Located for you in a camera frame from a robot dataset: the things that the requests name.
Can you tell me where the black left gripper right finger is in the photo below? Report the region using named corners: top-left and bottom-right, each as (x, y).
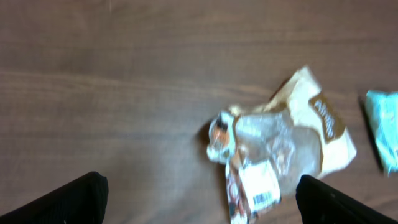
top-left (295, 175), bottom-right (397, 224)

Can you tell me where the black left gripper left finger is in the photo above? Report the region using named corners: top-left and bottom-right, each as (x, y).
top-left (1, 172), bottom-right (109, 224)

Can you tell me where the brown white snack packet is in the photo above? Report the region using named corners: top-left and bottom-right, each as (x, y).
top-left (206, 67), bottom-right (357, 223)

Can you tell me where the teal white snack packet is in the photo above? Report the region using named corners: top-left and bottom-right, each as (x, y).
top-left (365, 90), bottom-right (397, 175)

